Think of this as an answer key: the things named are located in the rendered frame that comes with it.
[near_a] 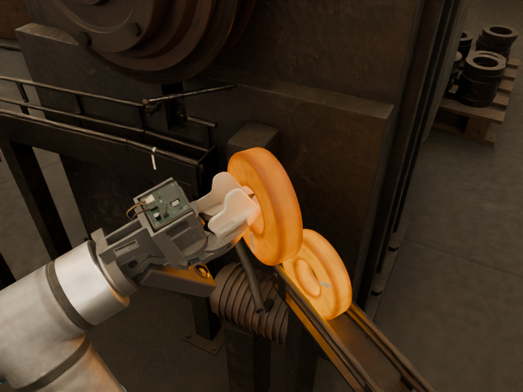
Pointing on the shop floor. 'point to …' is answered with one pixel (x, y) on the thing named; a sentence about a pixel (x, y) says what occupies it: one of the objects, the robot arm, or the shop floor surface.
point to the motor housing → (248, 327)
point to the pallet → (479, 84)
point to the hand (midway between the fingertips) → (261, 196)
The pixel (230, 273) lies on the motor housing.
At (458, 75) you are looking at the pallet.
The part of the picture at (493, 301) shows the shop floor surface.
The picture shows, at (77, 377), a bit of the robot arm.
